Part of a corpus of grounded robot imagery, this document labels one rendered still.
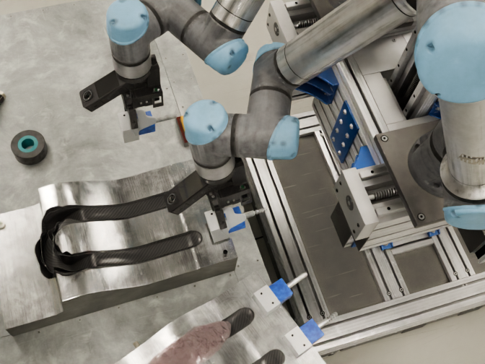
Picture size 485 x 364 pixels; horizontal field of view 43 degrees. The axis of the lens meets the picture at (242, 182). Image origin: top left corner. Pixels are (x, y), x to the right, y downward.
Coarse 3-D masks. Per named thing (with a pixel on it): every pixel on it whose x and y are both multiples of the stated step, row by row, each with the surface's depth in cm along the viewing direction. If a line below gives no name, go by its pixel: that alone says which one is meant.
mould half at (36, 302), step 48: (48, 192) 134; (96, 192) 138; (144, 192) 141; (0, 240) 136; (96, 240) 131; (144, 240) 136; (0, 288) 131; (48, 288) 132; (96, 288) 126; (144, 288) 133
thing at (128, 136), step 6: (120, 114) 141; (126, 114) 141; (150, 114) 143; (174, 114) 145; (120, 120) 140; (126, 120) 141; (162, 120) 144; (120, 126) 143; (126, 126) 140; (150, 126) 142; (126, 132) 140; (144, 132) 143; (150, 132) 144; (126, 138) 142; (132, 138) 143; (138, 138) 144
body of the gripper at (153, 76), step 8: (152, 56) 126; (152, 64) 126; (152, 72) 125; (128, 80) 123; (136, 80) 123; (144, 80) 128; (152, 80) 128; (136, 88) 129; (144, 88) 129; (152, 88) 129; (160, 88) 130; (128, 96) 128; (136, 96) 128; (144, 96) 129; (152, 96) 130; (128, 104) 129; (136, 104) 132; (144, 104) 133; (152, 104) 134; (160, 104) 133
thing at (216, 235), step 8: (232, 208) 135; (264, 208) 135; (208, 216) 133; (224, 216) 134; (248, 216) 135; (208, 224) 133; (216, 224) 132; (240, 224) 133; (216, 232) 132; (216, 240) 135
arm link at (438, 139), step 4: (440, 120) 121; (440, 124) 120; (436, 128) 123; (440, 128) 120; (436, 132) 122; (440, 132) 119; (432, 136) 124; (436, 136) 122; (440, 136) 120; (432, 140) 123; (436, 140) 122; (440, 140) 120; (444, 140) 116; (436, 144) 122; (440, 144) 120; (444, 144) 116; (436, 148) 122; (440, 148) 121; (444, 148) 116; (440, 152) 121; (444, 152) 115; (440, 156) 122
